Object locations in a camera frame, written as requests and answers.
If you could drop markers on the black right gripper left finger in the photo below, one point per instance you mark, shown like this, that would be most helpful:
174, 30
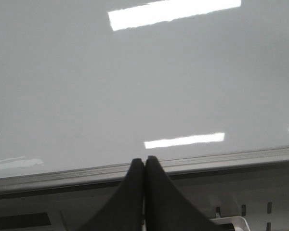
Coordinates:
124, 210

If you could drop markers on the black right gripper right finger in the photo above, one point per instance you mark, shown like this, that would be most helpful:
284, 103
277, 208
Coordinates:
166, 209

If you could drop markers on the white plastic marker tray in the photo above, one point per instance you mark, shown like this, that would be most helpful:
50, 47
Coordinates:
235, 223

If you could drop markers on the white whiteboard with aluminium frame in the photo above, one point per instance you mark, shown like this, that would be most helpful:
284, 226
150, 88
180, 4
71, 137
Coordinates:
88, 85

